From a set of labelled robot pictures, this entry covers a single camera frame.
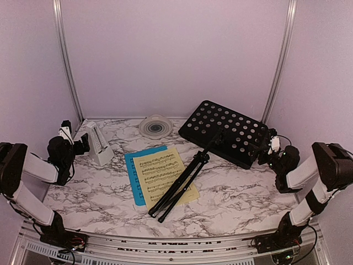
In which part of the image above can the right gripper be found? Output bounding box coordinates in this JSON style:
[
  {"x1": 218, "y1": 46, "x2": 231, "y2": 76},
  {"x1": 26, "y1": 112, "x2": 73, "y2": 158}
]
[{"x1": 248, "y1": 143, "x2": 285, "y2": 174}]

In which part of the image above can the white metronome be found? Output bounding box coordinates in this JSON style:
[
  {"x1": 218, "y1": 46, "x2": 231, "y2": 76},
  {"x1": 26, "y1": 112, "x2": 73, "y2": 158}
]
[{"x1": 85, "y1": 121, "x2": 114, "y2": 166}]

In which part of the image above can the black music stand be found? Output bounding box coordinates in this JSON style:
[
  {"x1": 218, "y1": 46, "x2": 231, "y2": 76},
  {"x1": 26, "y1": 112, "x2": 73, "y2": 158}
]
[{"x1": 148, "y1": 100, "x2": 271, "y2": 223}]

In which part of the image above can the blue sheet music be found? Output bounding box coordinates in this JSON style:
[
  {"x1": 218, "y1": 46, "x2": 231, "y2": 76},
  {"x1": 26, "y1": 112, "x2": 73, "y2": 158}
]
[{"x1": 125, "y1": 146, "x2": 167, "y2": 206}]

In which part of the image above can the yellow sheet music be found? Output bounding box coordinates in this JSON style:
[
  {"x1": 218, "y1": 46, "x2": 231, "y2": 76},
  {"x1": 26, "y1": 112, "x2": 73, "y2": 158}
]
[{"x1": 133, "y1": 147, "x2": 185, "y2": 210}]

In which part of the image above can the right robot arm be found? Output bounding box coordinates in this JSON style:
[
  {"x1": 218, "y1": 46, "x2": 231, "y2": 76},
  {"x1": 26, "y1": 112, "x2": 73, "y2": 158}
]
[{"x1": 249, "y1": 130, "x2": 352, "y2": 247}]

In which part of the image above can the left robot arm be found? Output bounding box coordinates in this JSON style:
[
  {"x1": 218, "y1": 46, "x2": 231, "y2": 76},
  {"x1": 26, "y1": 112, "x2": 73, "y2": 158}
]
[{"x1": 1, "y1": 134, "x2": 90, "y2": 246}]

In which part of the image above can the grey collapsible bowl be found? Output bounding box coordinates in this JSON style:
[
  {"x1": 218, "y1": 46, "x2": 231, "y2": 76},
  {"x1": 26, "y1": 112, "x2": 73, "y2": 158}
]
[{"x1": 138, "y1": 114, "x2": 173, "y2": 140}]

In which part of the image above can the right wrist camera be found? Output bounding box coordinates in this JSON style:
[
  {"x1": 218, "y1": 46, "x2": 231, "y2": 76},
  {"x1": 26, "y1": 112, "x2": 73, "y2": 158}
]
[{"x1": 268, "y1": 136, "x2": 280, "y2": 155}]

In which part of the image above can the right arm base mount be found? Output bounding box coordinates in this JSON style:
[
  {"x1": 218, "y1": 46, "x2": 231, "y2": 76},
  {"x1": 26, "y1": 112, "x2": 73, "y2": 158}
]
[{"x1": 252, "y1": 212, "x2": 306, "y2": 253}]

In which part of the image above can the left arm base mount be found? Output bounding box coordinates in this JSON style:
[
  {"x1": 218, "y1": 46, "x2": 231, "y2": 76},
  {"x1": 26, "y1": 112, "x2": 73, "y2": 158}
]
[{"x1": 39, "y1": 211, "x2": 88, "y2": 252}]

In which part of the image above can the aluminium front rail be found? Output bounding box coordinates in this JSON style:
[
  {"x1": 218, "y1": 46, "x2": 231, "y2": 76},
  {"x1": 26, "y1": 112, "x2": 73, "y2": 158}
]
[{"x1": 9, "y1": 221, "x2": 331, "y2": 264}]

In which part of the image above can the left aluminium frame post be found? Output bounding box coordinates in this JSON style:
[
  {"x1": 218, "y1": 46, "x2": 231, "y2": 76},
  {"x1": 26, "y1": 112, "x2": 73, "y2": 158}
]
[{"x1": 52, "y1": 0, "x2": 84, "y2": 123}]

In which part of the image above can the aluminium frame post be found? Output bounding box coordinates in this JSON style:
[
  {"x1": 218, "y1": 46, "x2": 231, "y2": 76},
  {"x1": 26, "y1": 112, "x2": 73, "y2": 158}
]
[
  {"x1": 261, "y1": 0, "x2": 298, "y2": 124},
  {"x1": 52, "y1": 0, "x2": 84, "y2": 123}
]

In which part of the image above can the right aluminium frame post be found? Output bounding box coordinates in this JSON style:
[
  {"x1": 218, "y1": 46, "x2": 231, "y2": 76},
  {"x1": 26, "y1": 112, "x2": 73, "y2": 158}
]
[{"x1": 261, "y1": 0, "x2": 298, "y2": 124}]

